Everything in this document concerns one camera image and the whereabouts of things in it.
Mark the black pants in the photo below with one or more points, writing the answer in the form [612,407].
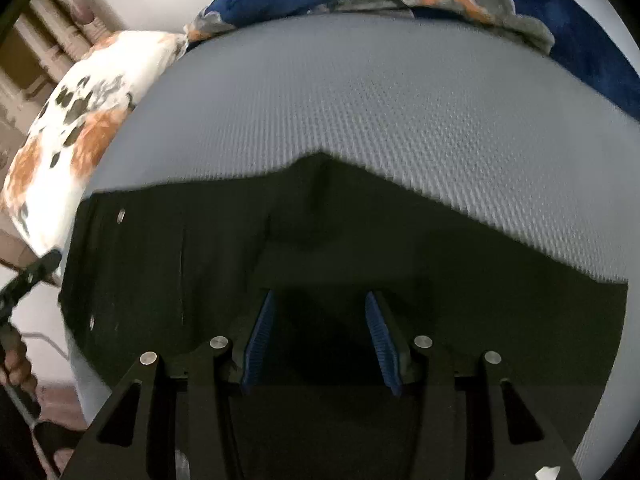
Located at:
[325,260]

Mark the person's left hand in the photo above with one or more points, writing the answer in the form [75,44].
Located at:
[17,360]

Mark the white floral pillow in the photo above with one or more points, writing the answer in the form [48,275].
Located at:
[70,125]

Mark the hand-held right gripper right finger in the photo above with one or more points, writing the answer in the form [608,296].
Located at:
[382,340]

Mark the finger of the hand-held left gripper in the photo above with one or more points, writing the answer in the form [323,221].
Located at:
[35,270]

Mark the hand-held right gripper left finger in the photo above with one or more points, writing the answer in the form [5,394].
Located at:
[257,340]

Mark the grey textured mattress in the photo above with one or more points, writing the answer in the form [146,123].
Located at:
[380,110]

